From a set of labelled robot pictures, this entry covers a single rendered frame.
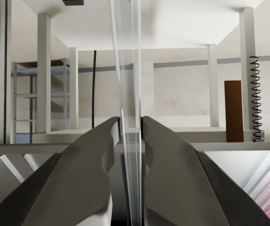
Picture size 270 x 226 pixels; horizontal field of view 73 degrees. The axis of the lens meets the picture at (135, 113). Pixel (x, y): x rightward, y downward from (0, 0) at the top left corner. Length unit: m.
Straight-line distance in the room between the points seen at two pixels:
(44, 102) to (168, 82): 2.65
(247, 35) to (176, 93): 2.47
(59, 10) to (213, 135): 0.61
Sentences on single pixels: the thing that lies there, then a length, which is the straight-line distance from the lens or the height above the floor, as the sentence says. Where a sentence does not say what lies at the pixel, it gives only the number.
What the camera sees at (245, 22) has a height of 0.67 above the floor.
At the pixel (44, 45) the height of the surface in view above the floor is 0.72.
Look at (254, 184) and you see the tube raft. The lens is 0.23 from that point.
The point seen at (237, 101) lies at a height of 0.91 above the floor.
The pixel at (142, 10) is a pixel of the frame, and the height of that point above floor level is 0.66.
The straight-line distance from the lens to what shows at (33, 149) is 0.20.
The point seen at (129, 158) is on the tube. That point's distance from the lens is 0.16.
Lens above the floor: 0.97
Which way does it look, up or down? 2 degrees down
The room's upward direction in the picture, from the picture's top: 179 degrees clockwise
